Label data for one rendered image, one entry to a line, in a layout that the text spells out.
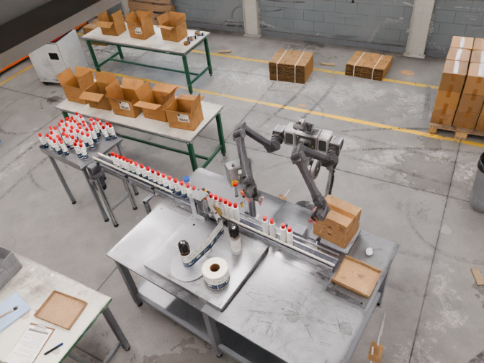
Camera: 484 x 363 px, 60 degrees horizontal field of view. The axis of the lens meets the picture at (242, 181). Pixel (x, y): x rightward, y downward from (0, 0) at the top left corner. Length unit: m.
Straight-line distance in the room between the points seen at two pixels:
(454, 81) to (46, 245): 5.31
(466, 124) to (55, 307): 5.22
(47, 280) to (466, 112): 5.18
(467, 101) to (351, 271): 3.33
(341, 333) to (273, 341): 0.47
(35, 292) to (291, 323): 2.09
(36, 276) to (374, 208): 3.55
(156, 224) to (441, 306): 2.73
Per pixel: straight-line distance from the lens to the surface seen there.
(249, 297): 3.30
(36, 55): 8.56
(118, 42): 7.79
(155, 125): 5.28
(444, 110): 6.18
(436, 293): 4.50
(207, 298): 3.28
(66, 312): 3.68
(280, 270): 3.42
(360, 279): 3.41
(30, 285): 4.00
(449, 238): 4.98
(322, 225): 3.48
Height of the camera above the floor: 3.61
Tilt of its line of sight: 42 degrees down
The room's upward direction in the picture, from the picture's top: 7 degrees counter-clockwise
